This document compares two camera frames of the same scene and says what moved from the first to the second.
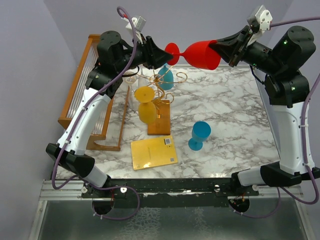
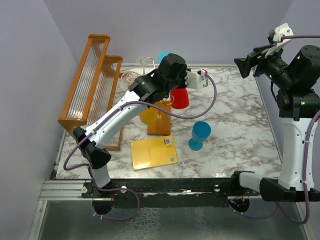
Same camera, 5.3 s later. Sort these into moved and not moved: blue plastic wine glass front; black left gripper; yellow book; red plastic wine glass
Moved: red plastic wine glass; black left gripper
Not moved: yellow book; blue plastic wine glass front
